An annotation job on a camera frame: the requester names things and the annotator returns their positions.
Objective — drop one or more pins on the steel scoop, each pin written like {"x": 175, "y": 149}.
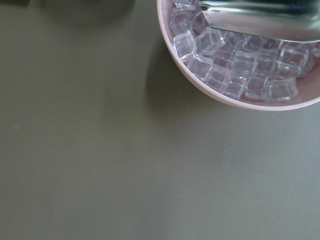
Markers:
{"x": 288, "y": 20}

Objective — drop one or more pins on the clear plastic ice cubes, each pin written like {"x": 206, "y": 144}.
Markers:
{"x": 237, "y": 64}

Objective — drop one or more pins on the pink bowl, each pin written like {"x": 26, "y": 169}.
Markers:
{"x": 309, "y": 88}

